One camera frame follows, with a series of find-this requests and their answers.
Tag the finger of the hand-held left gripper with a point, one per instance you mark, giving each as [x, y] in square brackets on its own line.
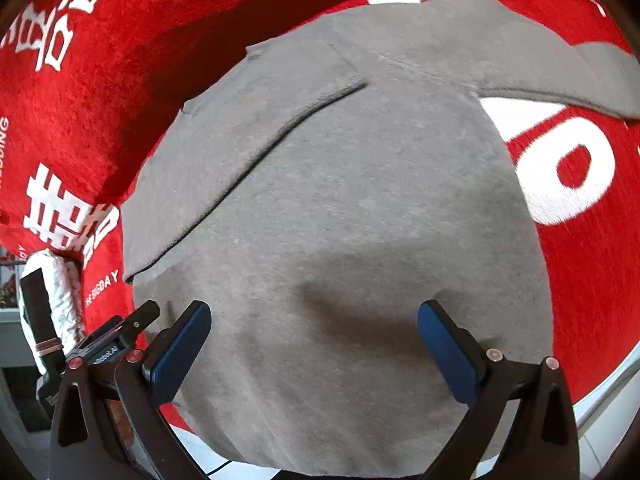
[144, 314]

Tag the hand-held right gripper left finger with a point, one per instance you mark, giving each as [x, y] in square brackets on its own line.
[177, 350]

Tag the red printed blanket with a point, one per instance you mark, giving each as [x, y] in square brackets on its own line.
[85, 110]

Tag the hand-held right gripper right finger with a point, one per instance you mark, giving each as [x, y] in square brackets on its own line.
[447, 355]

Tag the grey shirt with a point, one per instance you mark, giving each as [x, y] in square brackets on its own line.
[350, 210]

